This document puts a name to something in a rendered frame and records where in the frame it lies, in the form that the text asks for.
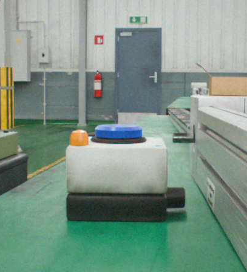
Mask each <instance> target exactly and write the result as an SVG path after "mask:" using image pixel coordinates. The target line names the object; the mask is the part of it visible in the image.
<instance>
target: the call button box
mask: <svg viewBox="0 0 247 272"><path fill-rule="evenodd" d="M167 157H168V151H167V149H166V146H165V143H164V141H163V139H162V138H159V137H153V138H144V137H139V138H100V137H89V145H86V146H72V145H69V146H68V147H67V149H66V189H67V192H68V196H67V197H66V217H67V220H73V221H116V222H164V221H166V219H167V208H183V207H184V206H185V190H184V188H183V187H168V186H167Z"/></svg>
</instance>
